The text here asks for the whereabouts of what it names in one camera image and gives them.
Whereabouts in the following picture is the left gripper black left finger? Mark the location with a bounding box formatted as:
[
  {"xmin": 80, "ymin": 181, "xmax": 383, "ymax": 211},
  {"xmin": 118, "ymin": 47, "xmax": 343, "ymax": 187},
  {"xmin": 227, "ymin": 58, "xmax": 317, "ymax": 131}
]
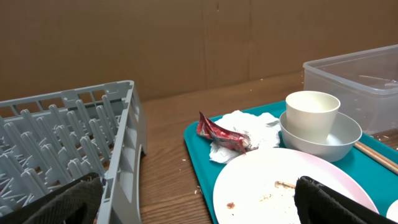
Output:
[{"xmin": 1, "ymin": 172, "xmax": 103, "ymax": 224}]

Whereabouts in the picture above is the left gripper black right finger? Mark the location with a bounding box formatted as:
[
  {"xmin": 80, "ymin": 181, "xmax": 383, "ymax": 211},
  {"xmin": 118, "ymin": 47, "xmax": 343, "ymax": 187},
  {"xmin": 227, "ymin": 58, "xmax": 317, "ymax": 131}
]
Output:
[{"xmin": 294, "ymin": 176, "xmax": 397, "ymax": 224}]

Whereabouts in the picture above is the grey bowl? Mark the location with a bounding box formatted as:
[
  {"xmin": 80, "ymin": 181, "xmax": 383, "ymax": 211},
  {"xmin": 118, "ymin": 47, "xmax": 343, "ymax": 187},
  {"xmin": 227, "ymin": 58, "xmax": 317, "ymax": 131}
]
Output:
[{"xmin": 279, "ymin": 112, "xmax": 363, "ymax": 162}]

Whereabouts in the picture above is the white paper cup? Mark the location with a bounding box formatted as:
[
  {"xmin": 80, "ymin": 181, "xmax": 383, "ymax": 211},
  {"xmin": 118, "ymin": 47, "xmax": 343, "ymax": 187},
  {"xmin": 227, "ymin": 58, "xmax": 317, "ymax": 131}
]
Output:
[{"xmin": 285, "ymin": 91, "xmax": 341, "ymax": 143}]

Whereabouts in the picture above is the white napkin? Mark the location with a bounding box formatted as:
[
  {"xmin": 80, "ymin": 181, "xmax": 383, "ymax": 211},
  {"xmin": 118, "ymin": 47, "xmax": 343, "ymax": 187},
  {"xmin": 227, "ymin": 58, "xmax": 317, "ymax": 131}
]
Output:
[{"xmin": 209, "ymin": 110, "xmax": 281, "ymax": 164}]

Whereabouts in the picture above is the red snack wrapper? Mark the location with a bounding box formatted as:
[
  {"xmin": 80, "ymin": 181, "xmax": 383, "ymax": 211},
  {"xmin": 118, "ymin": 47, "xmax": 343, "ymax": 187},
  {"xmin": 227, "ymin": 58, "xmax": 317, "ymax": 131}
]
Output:
[{"xmin": 197, "ymin": 112, "xmax": 258, "ymax": 154}]

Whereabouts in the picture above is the grey dishwasher rack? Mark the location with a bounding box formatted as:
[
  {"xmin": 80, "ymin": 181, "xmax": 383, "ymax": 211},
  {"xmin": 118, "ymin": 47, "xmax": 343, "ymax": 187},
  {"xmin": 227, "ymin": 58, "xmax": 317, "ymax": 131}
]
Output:
[{"xmin": 1, "ymin": 80, "xmax": 147, "ymax": 223}]

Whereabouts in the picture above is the large white dirty plate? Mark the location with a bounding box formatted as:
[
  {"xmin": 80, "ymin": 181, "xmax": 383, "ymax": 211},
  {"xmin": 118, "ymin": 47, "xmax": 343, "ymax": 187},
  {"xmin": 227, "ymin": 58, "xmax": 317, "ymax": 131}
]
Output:
[{"xmin": 213, "ymin": 148, "xmax": 377, "ymax": 223}]

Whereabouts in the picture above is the wooden chopstick left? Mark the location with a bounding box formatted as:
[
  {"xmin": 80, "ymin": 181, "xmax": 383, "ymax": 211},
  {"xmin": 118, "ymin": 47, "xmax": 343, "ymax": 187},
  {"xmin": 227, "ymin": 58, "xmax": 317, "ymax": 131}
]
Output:
[{"xmin": 354, "ymin": 142, "xmax": 398, "ymax": 174}]

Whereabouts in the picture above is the clear plastic bin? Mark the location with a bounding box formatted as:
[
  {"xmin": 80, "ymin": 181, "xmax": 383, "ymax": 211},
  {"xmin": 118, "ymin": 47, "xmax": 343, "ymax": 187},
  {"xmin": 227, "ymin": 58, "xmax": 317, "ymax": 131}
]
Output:
[{"xmin": 303, "ymin": 45, "xmax": 397, "ymax": 134}]

